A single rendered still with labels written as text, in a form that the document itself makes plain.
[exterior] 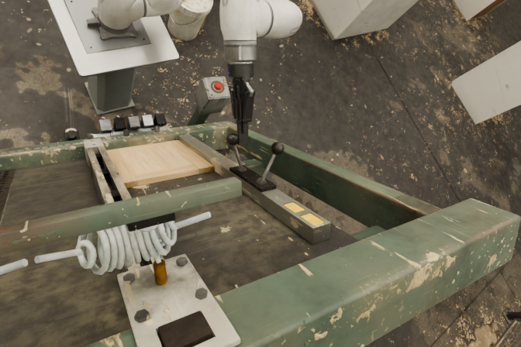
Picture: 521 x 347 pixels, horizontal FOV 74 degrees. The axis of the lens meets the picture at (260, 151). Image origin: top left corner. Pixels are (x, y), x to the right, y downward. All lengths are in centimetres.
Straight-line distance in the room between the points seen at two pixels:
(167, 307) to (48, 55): 245
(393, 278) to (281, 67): 280
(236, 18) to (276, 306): 70
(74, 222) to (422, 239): 52
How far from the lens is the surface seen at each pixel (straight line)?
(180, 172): 117
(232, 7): 96
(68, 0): 206
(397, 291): 57
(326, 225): 78
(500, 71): 457
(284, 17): 105
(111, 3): 179
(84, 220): 38
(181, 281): 51
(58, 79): 269
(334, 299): 49
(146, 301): 49
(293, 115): 303
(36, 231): 38
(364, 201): 98
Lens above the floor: 232
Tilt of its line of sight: 58 degrees down
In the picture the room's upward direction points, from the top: 50 degrees clockwise
